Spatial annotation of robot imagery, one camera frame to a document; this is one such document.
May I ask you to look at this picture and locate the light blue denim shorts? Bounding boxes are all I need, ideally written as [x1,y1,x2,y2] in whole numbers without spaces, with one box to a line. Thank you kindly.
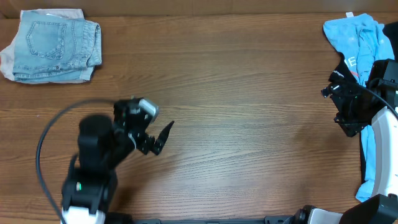
[12,11,102,83]

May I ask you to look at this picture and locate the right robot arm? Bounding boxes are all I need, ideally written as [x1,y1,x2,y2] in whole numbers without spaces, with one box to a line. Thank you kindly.
[286,79,397,224]

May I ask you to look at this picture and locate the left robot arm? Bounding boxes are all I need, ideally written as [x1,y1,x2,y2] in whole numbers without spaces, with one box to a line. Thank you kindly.
[62,98,174,223]

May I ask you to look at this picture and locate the black garment with print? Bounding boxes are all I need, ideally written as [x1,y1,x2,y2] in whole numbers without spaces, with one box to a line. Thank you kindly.
[328,21,398,184]

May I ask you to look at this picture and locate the light blue t-shirt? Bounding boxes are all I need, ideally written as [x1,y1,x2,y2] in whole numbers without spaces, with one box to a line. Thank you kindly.
[323,12,395,202]

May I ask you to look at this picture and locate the folded beige trousers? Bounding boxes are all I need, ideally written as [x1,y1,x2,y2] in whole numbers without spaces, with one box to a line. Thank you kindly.
[1,9,93,84]

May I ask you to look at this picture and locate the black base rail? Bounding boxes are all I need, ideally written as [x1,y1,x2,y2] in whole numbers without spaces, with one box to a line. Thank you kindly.
[105,215,299,224]

